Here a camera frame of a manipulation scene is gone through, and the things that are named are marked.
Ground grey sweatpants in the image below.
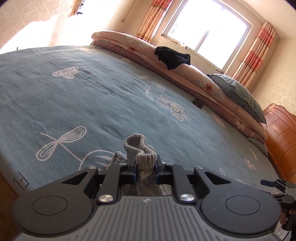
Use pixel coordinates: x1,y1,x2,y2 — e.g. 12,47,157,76
109,133,171,196

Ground person's right hand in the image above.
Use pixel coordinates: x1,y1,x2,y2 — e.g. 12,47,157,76
279,209,296,225

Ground orange wooden headboard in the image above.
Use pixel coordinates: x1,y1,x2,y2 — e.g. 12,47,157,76
263,103,296,183

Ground black smartphone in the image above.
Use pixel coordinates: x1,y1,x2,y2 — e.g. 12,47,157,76
192,99,204,109

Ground blue floral bed sheet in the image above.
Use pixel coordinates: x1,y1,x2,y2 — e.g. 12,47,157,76
1,46,277,194

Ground pink floral folded quilt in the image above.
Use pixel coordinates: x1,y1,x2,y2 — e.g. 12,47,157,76
91,31,267,142

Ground black garment on quilt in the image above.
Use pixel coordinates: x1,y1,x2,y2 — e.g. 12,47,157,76
154,46,191,70

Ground right striped curtain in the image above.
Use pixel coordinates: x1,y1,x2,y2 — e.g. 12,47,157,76
232,22,276,88

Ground striped curtain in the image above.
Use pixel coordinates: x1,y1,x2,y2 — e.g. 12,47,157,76
136,0,173,43
232,22,276,88

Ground left striped curtain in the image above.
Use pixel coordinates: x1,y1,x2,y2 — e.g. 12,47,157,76
136,0,173,43

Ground window with white frame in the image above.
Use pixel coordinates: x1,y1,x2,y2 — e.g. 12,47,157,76
162,1,253,73

